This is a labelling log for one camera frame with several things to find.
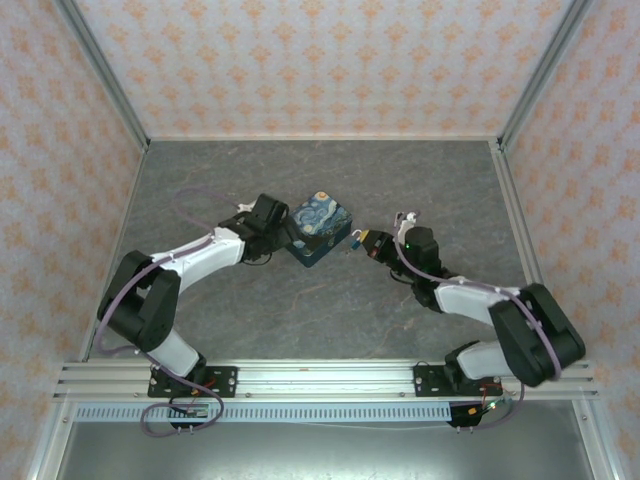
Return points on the small blue padlock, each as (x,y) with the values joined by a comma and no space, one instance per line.
(355,244)

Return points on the starry night painted box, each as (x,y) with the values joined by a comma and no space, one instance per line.
(320,220)

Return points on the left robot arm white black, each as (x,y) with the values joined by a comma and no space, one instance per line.
(210,252)

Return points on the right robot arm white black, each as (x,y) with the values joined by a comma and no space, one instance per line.
(465,300)

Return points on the small circuit board with led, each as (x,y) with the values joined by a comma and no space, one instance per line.
(487,407)

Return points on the small green circuit board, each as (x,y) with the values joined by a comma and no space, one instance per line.
(195,412)

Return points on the grey metal front panel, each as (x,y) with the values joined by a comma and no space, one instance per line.
(320,455)

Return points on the aluminium table side rail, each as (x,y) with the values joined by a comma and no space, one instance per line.
(520,225)
(126,210)

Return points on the aluminium frame back bar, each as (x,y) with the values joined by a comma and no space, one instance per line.
(320,137)

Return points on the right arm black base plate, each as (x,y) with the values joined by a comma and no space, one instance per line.
(425,382)

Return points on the aluminium mounting rail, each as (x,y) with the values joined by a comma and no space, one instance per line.
(325,382)

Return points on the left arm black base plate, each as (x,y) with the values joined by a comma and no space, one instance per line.
(225,380)

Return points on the aluminium frame post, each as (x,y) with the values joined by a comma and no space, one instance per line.
(542,75)
(107,85)

